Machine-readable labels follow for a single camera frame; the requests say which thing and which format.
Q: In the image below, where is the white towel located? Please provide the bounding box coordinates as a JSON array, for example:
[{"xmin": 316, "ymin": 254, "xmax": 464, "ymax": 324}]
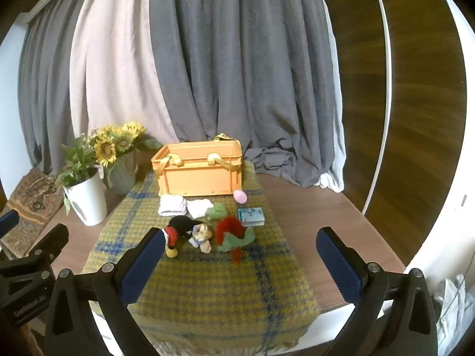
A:
[
  {"xmin": 158, "ymin": 195, "xmax": 187, "ymax": 217},
  {"xmin": 186, "ymin": 199, "xmax": 215, "ymax": 219}
]

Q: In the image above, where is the black and red plush toy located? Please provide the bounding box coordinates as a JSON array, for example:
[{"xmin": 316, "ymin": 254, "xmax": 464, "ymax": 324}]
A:
[{"xmin": 163, "ymin": 216, "xmax": 203, "ymax": 258}]

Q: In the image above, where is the pale pink curtain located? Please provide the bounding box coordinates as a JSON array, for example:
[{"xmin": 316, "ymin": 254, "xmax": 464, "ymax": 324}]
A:
[{"xmin": 69, "ymin": 0, "xmax": 182, "ymax": 145}]

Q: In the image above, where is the blue tissue packet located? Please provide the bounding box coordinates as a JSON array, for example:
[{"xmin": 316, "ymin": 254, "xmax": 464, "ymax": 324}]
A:
[{"xmin": 237, "ymin": 207, "xmax": 265, "ymax": 228}]

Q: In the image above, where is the red and green plush toy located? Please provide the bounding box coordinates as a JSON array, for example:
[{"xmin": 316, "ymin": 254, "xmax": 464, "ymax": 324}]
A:
[{"xmin": 215, "ymin": 217, "xmax": 257, "ymax": 264}]

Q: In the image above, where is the green plant in white pot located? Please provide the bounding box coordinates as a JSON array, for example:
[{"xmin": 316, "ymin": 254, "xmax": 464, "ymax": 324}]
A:
[{"xmin": 56, "ymin": 135, "xmax": 109, "ymax": 227}]

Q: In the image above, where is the patterned brown rug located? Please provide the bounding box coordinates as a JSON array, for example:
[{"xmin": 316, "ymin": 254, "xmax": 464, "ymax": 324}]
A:
[{"xmin": 0, "ymin": 169, "xmax": 65, "ymax": 258}]

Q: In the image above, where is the wide dark grey curtain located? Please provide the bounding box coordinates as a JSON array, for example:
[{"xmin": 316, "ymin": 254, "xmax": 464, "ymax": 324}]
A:
[{"xmin": 148, "ymin": 0, "xmax": 347, "ymax": 190}]

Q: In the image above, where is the yellow plaid blanket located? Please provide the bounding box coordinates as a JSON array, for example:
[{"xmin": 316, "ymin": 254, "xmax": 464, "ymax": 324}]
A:
[{"xmin": 82, "ymin": 163, "xmax": 322, "ymax": 353}]

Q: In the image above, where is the sunflower bouquet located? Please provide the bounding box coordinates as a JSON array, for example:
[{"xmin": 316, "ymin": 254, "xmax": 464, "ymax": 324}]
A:
[{"xmin": 89, "ymin": 120, "xmax": 164, "ymax": 167}]

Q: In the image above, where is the small beige plush doll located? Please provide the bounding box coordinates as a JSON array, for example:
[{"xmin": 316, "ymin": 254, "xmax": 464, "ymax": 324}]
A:
[{"xmin": 189, "ymin": 222, "xmax": 216, "ymax": 253}]

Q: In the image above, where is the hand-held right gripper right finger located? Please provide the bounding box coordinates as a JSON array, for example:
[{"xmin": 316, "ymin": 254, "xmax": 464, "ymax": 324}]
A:
[{"xmin": 315, "ymin": 226, "xmax": 440, "ymax": 356}]

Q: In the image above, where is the white sheer curtain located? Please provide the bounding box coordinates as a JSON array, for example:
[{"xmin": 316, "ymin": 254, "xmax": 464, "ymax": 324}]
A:
[{"xmin": 317, "ymin": 0, "xmax": 347, "ymax": 193}]

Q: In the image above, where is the crumpled white cloth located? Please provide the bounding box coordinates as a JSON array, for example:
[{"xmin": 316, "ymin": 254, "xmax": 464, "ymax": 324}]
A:
[{"xmin": 432, "ymin": 274, "xmax": 470, "ymax": 356}]

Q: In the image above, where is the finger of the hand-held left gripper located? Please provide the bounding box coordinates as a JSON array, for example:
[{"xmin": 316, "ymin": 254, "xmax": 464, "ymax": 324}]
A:
[
  {"xmin": 0, "ymin": 209, "xmax": 20, "ymax": 236},
  {"xmin": 30, "ymin": 224, "xmax": 70, "ymax": 268}
]

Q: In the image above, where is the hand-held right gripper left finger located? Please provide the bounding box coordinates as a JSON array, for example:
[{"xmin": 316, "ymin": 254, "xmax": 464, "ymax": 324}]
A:
[{"xmin": 46, "ymin": 226, "xmax": 167, "ymax": 356}]

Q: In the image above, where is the orange plastic crate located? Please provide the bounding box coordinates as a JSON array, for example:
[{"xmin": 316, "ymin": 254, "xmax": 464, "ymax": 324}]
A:
[{"xmin": 151, "ymin": 133, "xmax": 244, "ymax": 198}]

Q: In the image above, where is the green frog toy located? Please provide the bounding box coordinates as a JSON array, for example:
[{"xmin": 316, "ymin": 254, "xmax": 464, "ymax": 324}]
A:
[{"xmin": 206, "ymin": 203, "xmax": 228, "ymax": 220}]

